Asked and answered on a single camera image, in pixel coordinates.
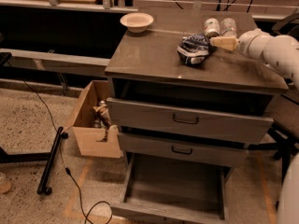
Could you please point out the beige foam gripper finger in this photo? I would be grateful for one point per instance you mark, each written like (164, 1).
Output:
(224, 42)

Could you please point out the clear plastic water bottle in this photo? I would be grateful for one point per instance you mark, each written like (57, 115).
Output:
(228, 27)

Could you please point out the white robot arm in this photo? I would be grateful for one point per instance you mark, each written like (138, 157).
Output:
(281, 53)

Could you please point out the grey drawer cabinet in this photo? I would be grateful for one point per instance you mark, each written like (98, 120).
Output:
(146, 68)

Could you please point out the grey middle drawer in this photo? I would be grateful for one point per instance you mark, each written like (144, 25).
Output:
(186, 151)

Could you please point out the grey drawer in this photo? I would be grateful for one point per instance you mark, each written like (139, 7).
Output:
(187, 121)
(186, 151)
(166, 191)

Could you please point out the grey top drawer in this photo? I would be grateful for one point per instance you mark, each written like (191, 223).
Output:
(187, 121)

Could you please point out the grey bottom drawer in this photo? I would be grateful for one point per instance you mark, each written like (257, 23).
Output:
(166, 191)

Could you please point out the crushed soda can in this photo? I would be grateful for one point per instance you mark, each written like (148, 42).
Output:
(211, 27)

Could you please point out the blue white chip bag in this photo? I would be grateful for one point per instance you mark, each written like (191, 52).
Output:
(193, 49)

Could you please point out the white bowl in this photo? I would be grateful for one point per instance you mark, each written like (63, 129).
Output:
(137, 22)

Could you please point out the black chair base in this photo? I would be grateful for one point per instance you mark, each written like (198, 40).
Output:
(285, 143)

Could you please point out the items inside cardboard box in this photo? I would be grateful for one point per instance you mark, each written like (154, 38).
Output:
(101, 117)

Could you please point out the cardboard box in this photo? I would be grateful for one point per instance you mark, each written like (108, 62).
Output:
(92, 138)

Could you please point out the black table leg base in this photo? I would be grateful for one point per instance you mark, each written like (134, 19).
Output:
(47, 157)

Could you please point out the round object on floor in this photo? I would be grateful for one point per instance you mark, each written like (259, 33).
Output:
(5, 184)

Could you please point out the grey metal bench rail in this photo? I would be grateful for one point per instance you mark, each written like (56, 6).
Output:
(55, 62)

